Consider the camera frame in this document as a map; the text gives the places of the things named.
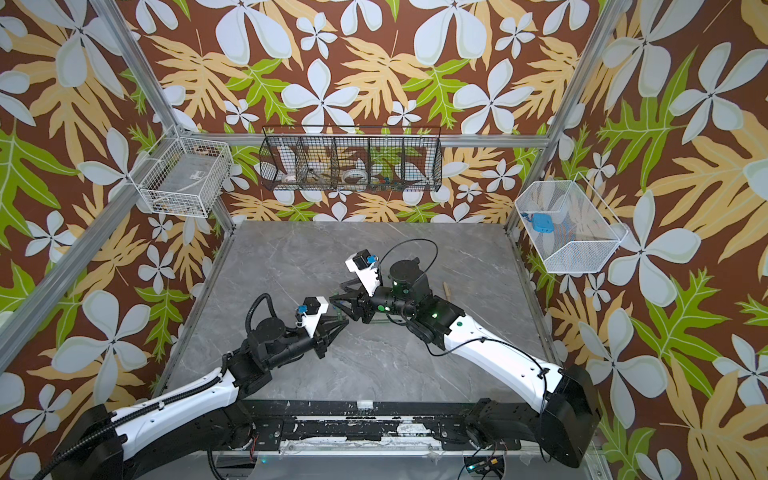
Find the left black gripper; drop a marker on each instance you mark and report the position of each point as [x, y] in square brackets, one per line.
[321, 337]

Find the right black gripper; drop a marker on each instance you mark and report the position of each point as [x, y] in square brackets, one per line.
[365, 303]

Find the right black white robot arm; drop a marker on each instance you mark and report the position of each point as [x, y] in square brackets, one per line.
[558, 409]

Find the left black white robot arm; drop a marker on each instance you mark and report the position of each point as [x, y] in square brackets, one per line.
[203, 415]

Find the blue object in basket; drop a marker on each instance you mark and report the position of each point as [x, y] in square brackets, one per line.
[539, 222]

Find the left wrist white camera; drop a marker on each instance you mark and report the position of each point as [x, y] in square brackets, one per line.
[309, 313]

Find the wrist white camera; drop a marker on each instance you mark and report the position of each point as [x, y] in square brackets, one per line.
[309, 313]
[365, 266]

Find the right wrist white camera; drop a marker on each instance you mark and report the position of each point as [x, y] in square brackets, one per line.
[365, 266]

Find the black wire basket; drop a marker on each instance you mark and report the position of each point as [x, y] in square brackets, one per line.
[355, 158]

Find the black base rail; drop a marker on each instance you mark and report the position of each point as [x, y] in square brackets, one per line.
[273, 424]

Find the white wire basket left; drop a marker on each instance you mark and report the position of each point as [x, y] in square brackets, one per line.
[184, 175]

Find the white wire basket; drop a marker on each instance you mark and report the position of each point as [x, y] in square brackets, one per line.
[587, 230]
[184, 175]

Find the white wire basket right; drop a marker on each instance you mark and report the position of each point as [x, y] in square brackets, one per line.
[587, 230]

